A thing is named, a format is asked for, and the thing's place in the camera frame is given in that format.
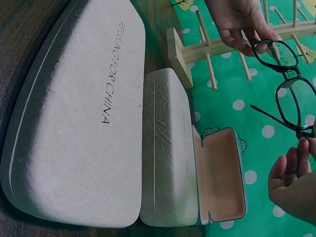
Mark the person's right hand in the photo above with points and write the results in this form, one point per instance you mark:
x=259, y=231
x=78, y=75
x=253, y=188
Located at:
x=296, y=192

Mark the open peach lined glasses case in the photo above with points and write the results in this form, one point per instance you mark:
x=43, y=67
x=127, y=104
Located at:
x=219, y=172

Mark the black framed eyeglasses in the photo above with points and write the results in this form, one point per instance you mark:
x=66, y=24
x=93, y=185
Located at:
x=293, y=74

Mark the large white glasses case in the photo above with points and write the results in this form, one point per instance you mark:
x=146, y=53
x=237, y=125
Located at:
x=74, y=123

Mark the wooden peg rack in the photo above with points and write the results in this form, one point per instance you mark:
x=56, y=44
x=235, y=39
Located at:
x=178, y=54

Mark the person's left hand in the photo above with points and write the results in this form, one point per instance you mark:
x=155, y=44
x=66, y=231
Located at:
x=237, y=17

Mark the small white glasses case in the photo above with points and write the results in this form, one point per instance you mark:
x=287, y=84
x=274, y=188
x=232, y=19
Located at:
x=168, y=148

